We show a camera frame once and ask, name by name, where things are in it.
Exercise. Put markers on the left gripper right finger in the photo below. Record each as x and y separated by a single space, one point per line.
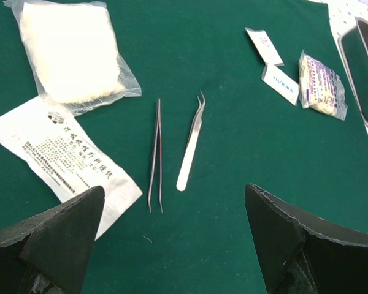
299 252

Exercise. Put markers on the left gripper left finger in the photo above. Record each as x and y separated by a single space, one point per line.
49 252

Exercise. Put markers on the curved steel tweezers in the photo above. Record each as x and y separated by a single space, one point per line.
191 145

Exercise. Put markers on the straight steel tweezers long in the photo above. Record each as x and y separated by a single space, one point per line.
156 159

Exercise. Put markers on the cotton swab packet printed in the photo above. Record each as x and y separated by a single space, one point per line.
320 88

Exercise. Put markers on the white sachet blue text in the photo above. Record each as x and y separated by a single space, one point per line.
281 83

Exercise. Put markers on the white sachet small print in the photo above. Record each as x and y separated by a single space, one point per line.
265 47

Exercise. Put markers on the green surgical cloth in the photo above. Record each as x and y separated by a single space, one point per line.
202 242

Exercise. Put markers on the white suture packet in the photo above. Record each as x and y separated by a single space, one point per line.
58 150

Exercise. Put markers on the white gauze in clear bag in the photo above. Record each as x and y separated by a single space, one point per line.
73 53

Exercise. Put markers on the stainless steel tray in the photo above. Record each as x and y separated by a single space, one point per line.
354 49

